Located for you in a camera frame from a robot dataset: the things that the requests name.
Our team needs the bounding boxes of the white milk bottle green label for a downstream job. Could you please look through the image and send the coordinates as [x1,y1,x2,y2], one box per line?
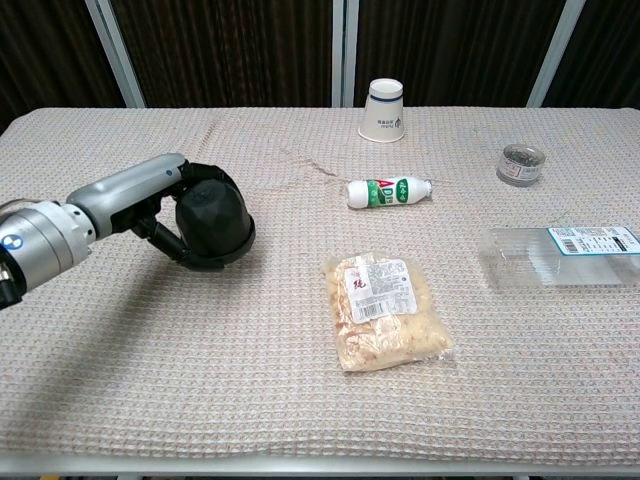
[347,176,434,210]

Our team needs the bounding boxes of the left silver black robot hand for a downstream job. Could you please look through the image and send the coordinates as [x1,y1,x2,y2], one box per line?
[66,153,241,272]

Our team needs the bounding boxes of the clear bag of yellow snacks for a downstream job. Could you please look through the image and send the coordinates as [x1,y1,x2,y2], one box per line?
[322,252,457,374]

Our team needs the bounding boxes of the black round jar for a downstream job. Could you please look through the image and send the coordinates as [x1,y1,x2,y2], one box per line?
[174,180,253,257]

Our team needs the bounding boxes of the white paper cup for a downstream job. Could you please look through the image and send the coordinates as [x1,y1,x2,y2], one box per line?
[357,78,405,144]

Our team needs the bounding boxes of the clear plastic bottle white label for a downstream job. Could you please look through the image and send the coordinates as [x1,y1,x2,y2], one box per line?
[478,225,640,292]

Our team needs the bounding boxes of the round clear box metal bits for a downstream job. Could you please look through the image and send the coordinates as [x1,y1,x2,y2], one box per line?
[495,143,546,189]

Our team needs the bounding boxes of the beige waffle tablecloth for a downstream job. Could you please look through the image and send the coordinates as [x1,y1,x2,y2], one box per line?
[0,105,640,460]

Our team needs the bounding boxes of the aluminium partition post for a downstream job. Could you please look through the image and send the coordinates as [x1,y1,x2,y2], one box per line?
[526,0,586,108]
[331,0,360,108]
[83,0,147,109]

